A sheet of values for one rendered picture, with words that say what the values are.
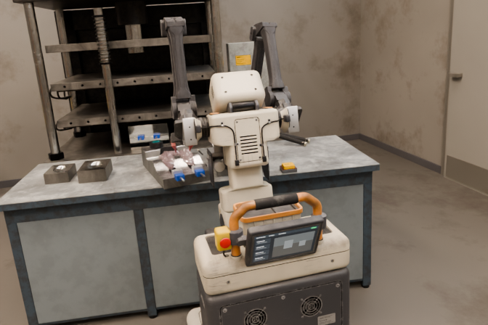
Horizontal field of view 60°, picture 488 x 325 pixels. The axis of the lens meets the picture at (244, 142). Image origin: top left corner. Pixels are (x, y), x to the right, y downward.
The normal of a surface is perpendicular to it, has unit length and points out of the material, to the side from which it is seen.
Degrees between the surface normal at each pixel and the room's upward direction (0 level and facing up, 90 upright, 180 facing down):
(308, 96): 90
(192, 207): 90
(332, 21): 90
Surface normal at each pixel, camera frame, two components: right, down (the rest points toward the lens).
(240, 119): 0.25, 0.09
